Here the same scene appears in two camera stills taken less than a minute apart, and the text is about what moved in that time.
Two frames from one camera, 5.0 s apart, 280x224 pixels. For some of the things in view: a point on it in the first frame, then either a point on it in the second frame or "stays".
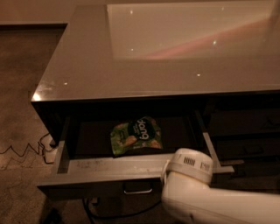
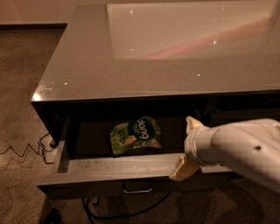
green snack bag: (140, 133) stays
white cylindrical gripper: (191, 157) -> (194, 144)
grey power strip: (94, 200) stays
